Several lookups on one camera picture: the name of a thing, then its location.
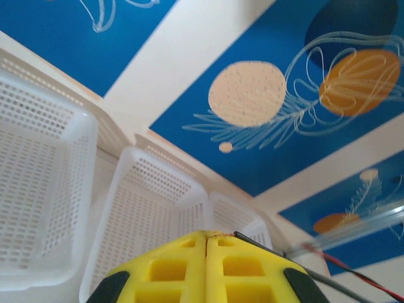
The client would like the aluminium frame post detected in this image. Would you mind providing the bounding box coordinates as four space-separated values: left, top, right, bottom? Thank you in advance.
283 205 404 257

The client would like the white perforated plastic basket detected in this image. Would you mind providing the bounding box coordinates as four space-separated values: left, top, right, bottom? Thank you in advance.
210 191 274 251
78 146 214 303
0 69 99 292

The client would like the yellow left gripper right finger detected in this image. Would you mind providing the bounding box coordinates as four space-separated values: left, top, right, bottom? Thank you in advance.
205 231 330 303

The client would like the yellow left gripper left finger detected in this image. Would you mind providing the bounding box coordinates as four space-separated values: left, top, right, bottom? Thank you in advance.
85 231 208 303

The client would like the black cable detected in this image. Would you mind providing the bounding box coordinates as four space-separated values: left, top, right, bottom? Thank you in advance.
232 231 375 303

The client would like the red cable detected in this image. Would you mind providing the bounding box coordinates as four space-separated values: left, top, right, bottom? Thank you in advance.
320 252 404 301

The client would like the cream perforated tray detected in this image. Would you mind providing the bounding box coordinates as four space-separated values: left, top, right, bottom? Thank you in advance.
0 47 131 153
134 133 254 199

